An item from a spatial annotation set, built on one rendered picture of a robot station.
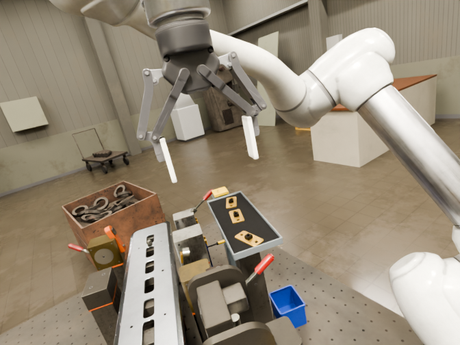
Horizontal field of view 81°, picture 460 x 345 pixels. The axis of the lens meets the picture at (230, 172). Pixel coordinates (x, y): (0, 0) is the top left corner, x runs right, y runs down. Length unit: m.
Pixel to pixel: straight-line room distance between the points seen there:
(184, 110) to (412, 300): 7.84
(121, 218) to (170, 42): 2.40
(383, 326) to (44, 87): 8.27
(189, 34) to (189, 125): 7.97
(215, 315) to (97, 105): 8.20
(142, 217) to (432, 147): 2.44
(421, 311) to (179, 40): 0.76
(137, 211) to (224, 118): 6.29
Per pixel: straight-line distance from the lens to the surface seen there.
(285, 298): 1.18
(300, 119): 0.79
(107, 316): 1.11
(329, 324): 1.16
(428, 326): 0.84
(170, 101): 0.41
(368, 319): 1.18
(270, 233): 0.77
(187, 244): 0.96
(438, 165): 0.79
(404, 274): 0.82
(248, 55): 0.61
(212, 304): 0.58
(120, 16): 0.54
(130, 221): 2.75
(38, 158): 8.53
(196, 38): 0.39
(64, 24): 8.80
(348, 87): 0.78
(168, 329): 0.84
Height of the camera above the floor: 1.58
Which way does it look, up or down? 19 degrees down
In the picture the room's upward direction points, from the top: 13 degrees counter-clockwise
